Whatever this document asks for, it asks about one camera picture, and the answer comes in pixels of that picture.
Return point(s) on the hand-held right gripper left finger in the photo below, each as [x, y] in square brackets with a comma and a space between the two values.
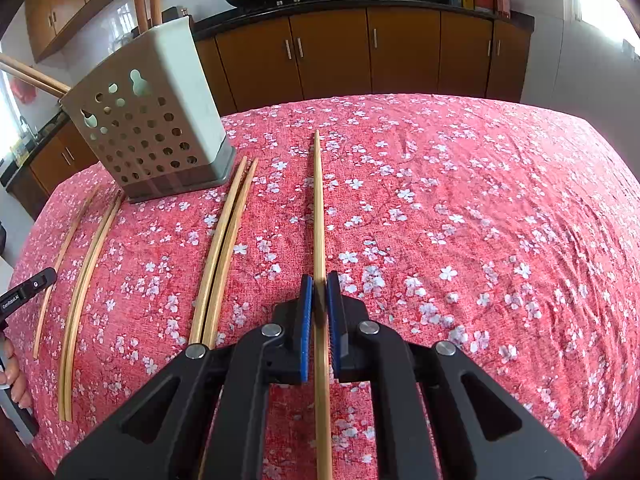
[306, 330]

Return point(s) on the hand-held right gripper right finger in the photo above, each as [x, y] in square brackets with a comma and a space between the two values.
[336, 330]

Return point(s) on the bamboo chopsticks bundle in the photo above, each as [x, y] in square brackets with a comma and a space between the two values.
[214, 260]
[77, 310]

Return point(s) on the perforated green chopstick holder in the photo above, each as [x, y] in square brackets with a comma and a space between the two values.
[150, 125]

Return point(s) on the person's left hand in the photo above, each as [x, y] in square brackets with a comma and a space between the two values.
[17, 380]

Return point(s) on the yellow detergent bottle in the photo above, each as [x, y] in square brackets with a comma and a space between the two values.
[20, 152]

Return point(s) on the metal faucet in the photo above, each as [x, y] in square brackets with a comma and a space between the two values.
[23, 122]

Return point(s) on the red floral tablecloth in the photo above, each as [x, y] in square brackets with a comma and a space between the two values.
[450, 210]

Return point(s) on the small kitchen window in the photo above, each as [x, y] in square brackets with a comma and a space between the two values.
[6, 110]

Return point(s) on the hanging red plastic bag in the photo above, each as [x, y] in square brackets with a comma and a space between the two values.
[22, 92]

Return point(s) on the wooden lower kitchen cabinets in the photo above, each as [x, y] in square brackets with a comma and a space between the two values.
[400, 50]

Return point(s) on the dark cutting board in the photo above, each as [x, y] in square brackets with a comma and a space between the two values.
[175, 14]

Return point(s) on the black kitchen countertop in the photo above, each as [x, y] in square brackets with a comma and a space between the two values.
[350, 2]

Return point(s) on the large bright window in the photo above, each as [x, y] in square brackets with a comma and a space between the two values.
[600, 0]

